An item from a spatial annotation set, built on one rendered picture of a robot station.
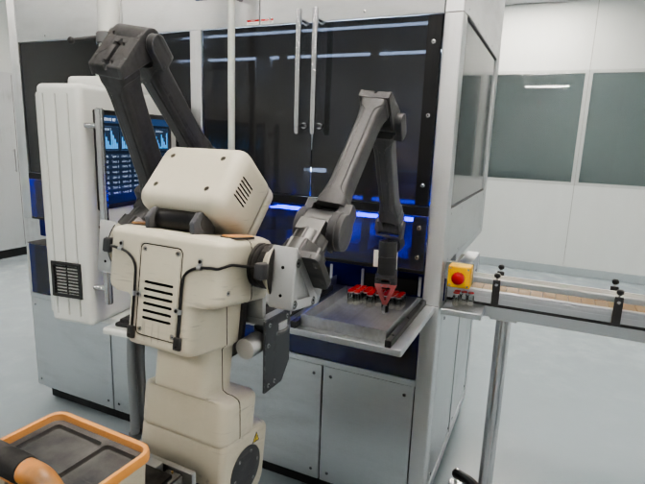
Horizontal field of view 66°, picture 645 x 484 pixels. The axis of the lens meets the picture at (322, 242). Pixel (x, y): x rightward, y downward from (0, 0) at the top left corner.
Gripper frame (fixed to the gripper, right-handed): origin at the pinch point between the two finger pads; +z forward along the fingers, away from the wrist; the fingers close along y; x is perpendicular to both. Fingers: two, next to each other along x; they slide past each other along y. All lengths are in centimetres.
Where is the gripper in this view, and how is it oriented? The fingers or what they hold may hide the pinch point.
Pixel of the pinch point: (385, 301)
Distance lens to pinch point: 158.7
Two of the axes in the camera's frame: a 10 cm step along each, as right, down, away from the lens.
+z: -0.3, 9.8, 2.0
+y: 1.8, -2.0, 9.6
